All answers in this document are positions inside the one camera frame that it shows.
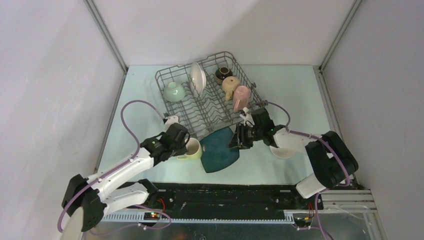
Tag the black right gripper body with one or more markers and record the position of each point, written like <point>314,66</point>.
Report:
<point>249,134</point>

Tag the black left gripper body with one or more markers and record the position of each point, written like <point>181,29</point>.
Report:
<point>180,149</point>

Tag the yellow-green mug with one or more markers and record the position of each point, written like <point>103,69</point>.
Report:
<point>194,150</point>

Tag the teal square plate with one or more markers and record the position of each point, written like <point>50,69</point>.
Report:
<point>216,155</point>

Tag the white ceramic bowl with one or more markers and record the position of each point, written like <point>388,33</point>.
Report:
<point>282,153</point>

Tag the pink mug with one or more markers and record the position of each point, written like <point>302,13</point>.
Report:
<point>240,98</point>

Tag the green ceramic bowl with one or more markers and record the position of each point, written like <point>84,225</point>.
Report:
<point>174,92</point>

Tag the tan ceramic mug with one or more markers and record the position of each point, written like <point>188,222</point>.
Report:
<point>229,86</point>

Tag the brown speckled bowl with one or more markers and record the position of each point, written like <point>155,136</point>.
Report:
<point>221,74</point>

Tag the white ruffled plate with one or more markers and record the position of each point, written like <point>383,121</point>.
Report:
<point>198,80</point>

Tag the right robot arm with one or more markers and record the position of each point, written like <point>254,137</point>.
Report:
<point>330,159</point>

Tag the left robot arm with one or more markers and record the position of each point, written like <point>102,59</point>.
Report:
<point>101,194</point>

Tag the left circuit board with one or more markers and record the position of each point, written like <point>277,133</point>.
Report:
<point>151,216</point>

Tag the circuit board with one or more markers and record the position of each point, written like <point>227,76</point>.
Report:
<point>303,222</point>
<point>151,216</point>

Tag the right circuit board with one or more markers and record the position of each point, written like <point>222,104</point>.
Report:
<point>303,222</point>

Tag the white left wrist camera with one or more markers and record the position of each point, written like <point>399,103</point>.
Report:
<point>169,120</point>

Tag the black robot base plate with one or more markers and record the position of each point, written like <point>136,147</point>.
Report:
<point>226,200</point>

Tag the grey wire dish rack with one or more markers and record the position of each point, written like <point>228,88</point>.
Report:
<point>209,112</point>

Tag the grey slotted cable duct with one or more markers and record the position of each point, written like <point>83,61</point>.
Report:
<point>136,216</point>

